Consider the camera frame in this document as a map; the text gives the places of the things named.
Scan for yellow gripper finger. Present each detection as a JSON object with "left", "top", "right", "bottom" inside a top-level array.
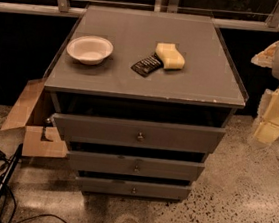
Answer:
[
  {"left": 251, "top": 42, "right": 277, "bottom": 68},
  {"left": 253, "top": 121, "right": 279, "bottom": 144}
]

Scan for metal railing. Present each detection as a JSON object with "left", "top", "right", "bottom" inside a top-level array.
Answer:
[{"left": 0, "top": 0, "right": 279, "bottom": 45}]

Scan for black floor cable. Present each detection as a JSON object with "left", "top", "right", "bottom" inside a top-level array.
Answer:
[{"left": 0, "top": 185, "right": 78, "bottom": 223}]

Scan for black flat stand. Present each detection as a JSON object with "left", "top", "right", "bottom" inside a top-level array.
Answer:
[{"left": 0, "top": 144, "right": 23, "bottom": 199}]

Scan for brown cardboard box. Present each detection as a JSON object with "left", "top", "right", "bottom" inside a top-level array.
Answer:
[{"left": 1, "top": 78, "right": 68, "bottom": 158}]

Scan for white paper bowl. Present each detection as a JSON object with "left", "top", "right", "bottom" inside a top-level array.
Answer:
[{"left": 66, "top": 35, "right": 114, "bottom": 66}]

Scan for grey bottom drawer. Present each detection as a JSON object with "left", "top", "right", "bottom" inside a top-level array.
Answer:
[{"left": 76, "top": 177, "right": 191, "bottom": 201}]

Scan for grey drawer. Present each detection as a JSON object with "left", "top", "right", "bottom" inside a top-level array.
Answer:
[
  {"left": 52, "top": 113, "right": 225, "bottom": 153},
  {"left": 67, "top": 151, "right": 205, "bottom": 181},
  {"left": 76, "top": 177, "right": 191, "bottom": 201}
]

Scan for yellow sponge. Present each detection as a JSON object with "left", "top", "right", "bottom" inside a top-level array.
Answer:
[{"left": 155, "top": 42, "right": 185, "bottom": 70}]

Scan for grey top drawer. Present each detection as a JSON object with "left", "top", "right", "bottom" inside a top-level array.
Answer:
[{"left": 52, "top": 113, "right": 225, "bottom": 153}]

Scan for grey drawer cabinet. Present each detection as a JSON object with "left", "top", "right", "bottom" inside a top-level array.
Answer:
[{"left": 45, "top": 5, "right": 247, "bottom": 201}]

